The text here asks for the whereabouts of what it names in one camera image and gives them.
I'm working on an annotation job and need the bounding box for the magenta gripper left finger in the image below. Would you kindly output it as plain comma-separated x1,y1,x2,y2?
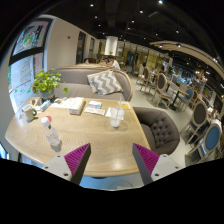
42,142,92,186

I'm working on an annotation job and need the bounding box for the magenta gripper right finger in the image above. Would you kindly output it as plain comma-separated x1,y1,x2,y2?
131,143,183,186

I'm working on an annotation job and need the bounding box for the clear plastic water bottle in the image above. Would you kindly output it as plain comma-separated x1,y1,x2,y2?
41,117,61,152

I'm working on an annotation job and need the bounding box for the dark grey tufted armchair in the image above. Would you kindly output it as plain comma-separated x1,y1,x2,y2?
134,107,180,155

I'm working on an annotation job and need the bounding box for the clear plastic cup with straw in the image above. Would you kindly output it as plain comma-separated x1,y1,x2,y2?
110,102,125,128

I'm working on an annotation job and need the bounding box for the stack of books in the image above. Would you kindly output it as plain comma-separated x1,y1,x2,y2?
51,97,85,115

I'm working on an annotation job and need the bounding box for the yellow card on table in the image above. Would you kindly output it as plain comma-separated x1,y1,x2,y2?
120,102,130,109

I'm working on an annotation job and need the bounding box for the blue and white tissue pack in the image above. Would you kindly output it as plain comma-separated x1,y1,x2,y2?
88,100,102,108

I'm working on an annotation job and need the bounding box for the small blue packet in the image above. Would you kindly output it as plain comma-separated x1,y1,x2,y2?
40,100,51,112

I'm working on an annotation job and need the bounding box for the blue upholstered wooden chair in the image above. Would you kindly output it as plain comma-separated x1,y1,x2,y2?
188,123,221,161

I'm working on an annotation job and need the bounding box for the white and green mug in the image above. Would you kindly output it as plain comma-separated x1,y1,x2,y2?
22,104,37,121

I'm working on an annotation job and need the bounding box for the grey round-back wooden chair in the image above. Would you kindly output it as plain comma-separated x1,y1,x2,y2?
180,102,207,144

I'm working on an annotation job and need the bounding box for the beige dining chair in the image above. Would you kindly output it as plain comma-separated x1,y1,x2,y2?
154,73,172,108

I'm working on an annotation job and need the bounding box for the grey upholstered sofa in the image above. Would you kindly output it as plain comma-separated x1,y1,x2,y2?
52,64,133,101

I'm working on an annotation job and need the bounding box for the grey chevron pillow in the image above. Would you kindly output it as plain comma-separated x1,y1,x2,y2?
88,70,123,95

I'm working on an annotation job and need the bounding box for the green potted plant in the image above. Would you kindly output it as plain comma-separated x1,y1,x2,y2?
31,68,64,101

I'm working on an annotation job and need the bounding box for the person in white shirt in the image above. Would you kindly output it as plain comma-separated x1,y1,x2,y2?
108,55,120,70

